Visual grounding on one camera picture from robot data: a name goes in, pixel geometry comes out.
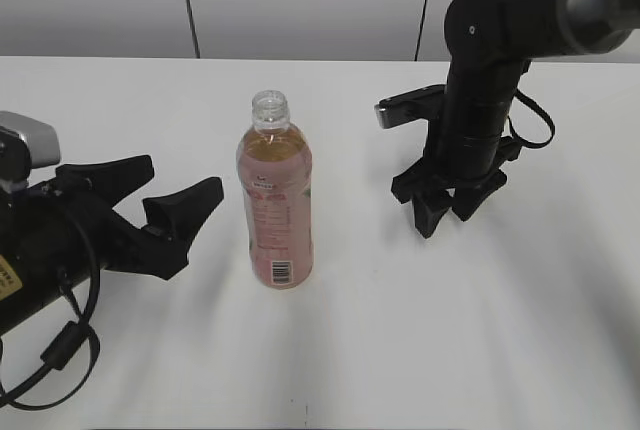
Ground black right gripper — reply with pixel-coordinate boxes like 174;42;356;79
391;99;523;238

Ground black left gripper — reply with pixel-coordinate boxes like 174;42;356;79
1;155;224;320

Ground pink label tea bottle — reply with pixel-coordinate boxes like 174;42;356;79
236;90;314;289

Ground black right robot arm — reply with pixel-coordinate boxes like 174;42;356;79
376;0;639;238

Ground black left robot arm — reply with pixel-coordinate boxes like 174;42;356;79
1;155;224;332

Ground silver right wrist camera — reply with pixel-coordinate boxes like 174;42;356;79
374;84;445;129

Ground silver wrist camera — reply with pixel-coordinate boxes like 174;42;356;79
374;84;445;129
1;111;61;194

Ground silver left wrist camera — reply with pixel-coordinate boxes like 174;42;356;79
1;111;61;194

